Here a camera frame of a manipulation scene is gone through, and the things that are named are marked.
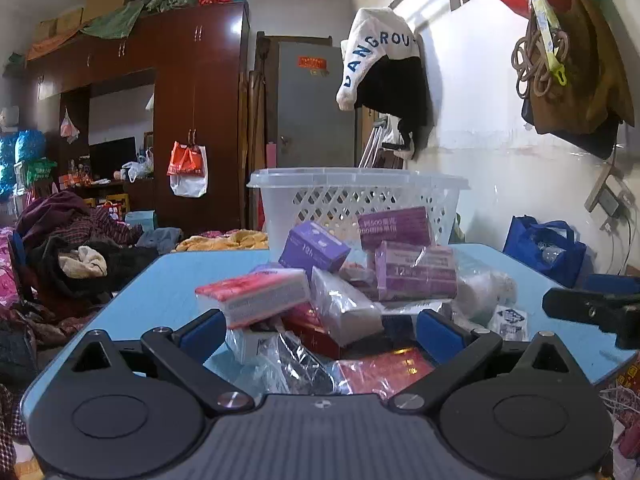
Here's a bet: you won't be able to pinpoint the white plastic bag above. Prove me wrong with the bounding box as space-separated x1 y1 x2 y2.
120 149 154 184

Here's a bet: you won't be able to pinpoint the green cloth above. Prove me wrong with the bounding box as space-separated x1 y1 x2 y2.
81 0 202 42

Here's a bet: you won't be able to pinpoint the metal crutch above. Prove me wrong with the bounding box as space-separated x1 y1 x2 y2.
356 114 392 169

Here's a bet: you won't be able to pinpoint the wooden planks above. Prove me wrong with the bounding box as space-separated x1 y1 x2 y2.
239 69 267 232

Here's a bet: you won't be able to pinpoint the yellow-green strap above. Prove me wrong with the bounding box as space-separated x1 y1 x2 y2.
516 0 569 87

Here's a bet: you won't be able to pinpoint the orange and white hanging bag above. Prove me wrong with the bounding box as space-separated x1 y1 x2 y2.
166 140 209 198

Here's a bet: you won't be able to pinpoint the cream cloth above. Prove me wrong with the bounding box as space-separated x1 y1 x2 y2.
56 245 109 282

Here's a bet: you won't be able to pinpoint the pink plastic bag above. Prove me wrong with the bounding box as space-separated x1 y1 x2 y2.
59 106 82 144

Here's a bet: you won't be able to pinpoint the yellow blanket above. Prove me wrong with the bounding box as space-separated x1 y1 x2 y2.
174 228 272 253

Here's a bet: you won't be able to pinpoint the green printed bag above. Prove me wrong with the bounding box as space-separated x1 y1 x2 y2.
24 158 59 187

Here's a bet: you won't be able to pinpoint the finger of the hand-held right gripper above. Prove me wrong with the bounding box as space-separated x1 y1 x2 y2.
542 286 640 352

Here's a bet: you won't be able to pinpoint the red and white tissue pack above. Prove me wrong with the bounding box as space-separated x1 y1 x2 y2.
194 267 326 331

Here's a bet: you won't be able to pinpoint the cardboard box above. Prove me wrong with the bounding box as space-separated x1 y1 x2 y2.
55 6 84 37
33 18 59 44
81 0 137 24

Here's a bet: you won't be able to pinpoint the black garment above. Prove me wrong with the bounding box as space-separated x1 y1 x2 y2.
356 54 432 162

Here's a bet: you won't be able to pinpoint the white plastic basket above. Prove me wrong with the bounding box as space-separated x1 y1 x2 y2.
246 166 472 251

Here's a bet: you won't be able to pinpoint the teal box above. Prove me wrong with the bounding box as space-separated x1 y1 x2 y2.
124 210 159 232

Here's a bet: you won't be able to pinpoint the grey door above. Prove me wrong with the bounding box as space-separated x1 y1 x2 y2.
276 40 359 169

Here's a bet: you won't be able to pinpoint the red packet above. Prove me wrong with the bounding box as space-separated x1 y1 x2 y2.
336 346 439 402

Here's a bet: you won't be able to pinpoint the coiled rope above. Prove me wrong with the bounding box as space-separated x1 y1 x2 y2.
511 24 572 99

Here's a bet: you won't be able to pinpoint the wall power strip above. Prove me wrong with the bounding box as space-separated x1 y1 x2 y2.
584 161 632 219

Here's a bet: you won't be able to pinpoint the blue shopping bag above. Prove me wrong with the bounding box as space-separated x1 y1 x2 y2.
501 214 589 289

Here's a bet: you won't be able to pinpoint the blue printed plastic bag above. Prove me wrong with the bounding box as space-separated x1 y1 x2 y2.
0 131 17 197
14 129 47 164

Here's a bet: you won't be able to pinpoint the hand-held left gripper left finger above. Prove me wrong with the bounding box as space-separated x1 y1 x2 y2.
70 309 255 416

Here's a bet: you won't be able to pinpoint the small purple box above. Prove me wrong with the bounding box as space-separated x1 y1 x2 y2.
278 221 352 274

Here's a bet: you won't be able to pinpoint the pile of clothes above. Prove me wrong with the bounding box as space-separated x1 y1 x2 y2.
14 189 162 332

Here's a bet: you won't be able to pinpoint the small white packet blue print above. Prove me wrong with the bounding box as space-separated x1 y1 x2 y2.
491 304 529 344

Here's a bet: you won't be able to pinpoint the purple box with white print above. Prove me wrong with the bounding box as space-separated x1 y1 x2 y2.
356 206 434 252

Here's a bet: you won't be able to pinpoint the pink floral bedsheet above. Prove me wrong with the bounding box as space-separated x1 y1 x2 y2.
0 226 32 312

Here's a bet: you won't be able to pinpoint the brown wooden wardrobe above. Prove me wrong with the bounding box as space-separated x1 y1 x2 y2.
24 1 251 234

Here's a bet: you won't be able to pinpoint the white printed garment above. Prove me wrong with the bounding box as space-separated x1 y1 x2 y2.
335 6 419 112

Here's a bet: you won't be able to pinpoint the television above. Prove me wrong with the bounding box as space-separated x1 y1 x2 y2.
88 135 138 179

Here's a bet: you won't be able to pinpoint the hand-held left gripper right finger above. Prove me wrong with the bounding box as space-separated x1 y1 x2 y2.
387 309 583 415

